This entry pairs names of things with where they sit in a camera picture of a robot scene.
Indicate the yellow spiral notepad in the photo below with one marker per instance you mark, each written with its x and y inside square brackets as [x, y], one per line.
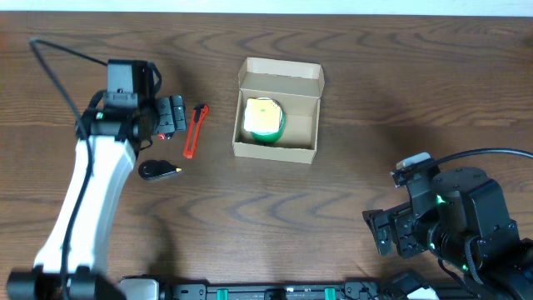
[262, 115]

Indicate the black tape measure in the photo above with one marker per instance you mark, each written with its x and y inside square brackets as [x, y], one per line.
[151, 170]

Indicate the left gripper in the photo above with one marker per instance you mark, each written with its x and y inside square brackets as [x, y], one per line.
[170, 121]

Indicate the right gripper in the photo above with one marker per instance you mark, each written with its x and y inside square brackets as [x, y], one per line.
[401, 219]

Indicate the green tape roll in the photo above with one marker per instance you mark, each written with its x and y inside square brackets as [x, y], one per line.
[271, 137]

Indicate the cardboard box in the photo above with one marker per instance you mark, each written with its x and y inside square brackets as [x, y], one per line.
[297, 87]

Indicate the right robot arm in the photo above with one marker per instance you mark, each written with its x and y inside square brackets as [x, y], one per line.
[460, 216]

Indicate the red black stapler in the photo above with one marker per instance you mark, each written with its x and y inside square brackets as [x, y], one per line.
[165, 136]

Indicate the red utility knife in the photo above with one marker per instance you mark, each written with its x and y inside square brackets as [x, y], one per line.
[199, 114]

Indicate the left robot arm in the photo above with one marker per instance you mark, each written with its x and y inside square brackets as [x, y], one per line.
[73, 262]

